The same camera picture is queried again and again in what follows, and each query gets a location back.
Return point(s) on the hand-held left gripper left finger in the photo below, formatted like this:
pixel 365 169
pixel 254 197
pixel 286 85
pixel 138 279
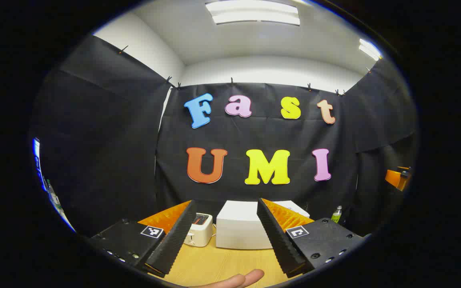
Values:
pixel 174 240

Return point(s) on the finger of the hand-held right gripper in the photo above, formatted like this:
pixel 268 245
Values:
pixel 396 178

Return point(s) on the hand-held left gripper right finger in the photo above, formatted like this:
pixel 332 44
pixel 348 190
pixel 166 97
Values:
pixel 280 240

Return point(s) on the white microwave oven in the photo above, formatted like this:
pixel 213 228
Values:
pixel 238 224

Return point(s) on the white toaster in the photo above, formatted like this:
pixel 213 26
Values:
pixel 201 236

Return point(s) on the green drink bottle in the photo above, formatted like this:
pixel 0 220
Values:
pixel 336 216

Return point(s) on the white side table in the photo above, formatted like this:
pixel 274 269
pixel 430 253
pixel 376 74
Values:
pixel 65 219

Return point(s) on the black backdrop cloth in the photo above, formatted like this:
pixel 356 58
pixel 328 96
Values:
pixel 114 140

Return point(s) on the small ceiling light panel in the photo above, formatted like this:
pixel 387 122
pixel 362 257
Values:
pixel 369 48

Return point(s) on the blue display panel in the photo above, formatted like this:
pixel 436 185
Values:
pixel 37 160

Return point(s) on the large ceiling light panel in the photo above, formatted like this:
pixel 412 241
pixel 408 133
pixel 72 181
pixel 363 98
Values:
pixel 254 14

